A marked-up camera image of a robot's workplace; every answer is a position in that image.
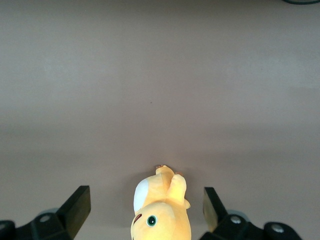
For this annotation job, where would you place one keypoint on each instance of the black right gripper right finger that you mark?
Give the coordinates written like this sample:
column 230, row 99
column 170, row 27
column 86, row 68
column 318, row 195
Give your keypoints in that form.
column 237, row 230

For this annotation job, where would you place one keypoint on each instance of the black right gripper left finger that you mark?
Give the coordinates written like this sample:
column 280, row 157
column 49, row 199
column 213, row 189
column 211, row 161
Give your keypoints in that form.
column 50, row 227

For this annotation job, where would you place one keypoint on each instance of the yellow plush toy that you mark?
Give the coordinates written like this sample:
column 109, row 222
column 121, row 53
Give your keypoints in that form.
column 170, row 192

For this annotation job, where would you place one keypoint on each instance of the dark round object edge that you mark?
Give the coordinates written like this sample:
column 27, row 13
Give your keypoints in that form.
column 300, row 1

